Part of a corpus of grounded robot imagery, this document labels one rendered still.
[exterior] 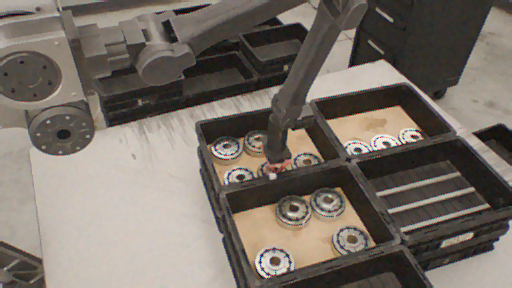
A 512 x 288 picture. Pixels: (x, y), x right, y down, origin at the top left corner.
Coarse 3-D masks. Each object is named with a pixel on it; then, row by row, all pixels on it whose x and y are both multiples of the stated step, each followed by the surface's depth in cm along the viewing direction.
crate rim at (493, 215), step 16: (416, 144) 136; (432, 144) 137; (464, 144) 137; (352, 160) 130; (368, 160) 131; (480, 160) 133; (496, 176) 128; (384, 208) 117; (448, 224) 114; (464, 224) 115; (480, 224) 118; (416, 240) 111
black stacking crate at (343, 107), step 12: (348, 96) 154; (360, 96) 156; (372, 96) 158; (384, 96) 160; (396, 96) 162; (408, 96) 160; (324, 108) 154; (336, 108) 156; (348, 108) 158; (360, 108) 160; (372, 108) 162; (384, 108) 165; (408, 108) 161; (420, 108) 155; (420, 120) 156; (432, 120) 150; (432, 132) 151; (444, 132) 145
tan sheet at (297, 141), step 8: (288, 136) 151; (296, 136) 151; (304, 136) 152; (288, 144) 148; (296, 144) 148; (304, 144) 149; (312, 144) 149; (296, 152) 146; (240, 160) 142; (248, 160) 142; (256, 160) 142; (264, 160) 142; (216, 168) 139; (224, 168) 139; (256, 168) 140
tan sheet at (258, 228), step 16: (256, 208) 128; (272, 208) 128; (352, 208) 130; (240, 224) 124; (256, 224) 124; (272, 224) 124; (320, 224) 125; (336, 224) 125; (352, 224) 125; (256, 240) 120; (272, 240) 120; (288, 240) 121; (304, 240) 121; (320, 240) 121; (304, 256) 117; (320, 256) 117; (336, 256) 117
